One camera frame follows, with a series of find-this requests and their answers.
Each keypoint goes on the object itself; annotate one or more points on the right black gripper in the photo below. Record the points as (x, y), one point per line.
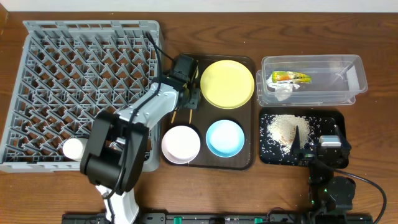
(308, 156)

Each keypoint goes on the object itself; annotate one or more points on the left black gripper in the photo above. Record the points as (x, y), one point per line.
(191, 101)

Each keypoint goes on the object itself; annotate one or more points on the wooden chopstick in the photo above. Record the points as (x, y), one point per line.
(173, 116)
(190, 115)

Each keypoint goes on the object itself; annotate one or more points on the rice and food scraps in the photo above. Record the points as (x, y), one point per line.
(277, 131)

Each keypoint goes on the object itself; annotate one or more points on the light blue bowl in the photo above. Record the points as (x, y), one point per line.
(225, 138)

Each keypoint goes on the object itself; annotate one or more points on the white paper napkin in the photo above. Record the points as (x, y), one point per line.
(282, 91)

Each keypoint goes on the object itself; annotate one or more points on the green orange snack wrapper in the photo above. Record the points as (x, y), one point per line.
(290, 77)

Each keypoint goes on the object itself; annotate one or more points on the white plastic cup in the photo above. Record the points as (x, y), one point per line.
(74, 148)

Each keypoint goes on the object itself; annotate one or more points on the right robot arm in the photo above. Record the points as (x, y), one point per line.
(331, 196)

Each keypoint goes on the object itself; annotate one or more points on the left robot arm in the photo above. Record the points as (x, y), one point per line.
(113, 158)

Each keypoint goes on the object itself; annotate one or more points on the clear plastic waste bin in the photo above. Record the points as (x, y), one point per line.
(336, 80)

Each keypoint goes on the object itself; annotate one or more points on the dark brown serving tray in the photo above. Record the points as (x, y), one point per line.
(203, 117)

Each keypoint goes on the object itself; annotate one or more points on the yellow round plate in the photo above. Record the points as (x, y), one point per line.
(227, 84)

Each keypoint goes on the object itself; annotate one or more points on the black plastic tray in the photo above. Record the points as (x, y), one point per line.
(336, 115)

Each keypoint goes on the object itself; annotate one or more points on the pink round bowl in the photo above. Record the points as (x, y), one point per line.
(180, 144)

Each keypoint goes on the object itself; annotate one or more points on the grey plastic dish rack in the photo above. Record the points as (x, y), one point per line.
(68, 73)

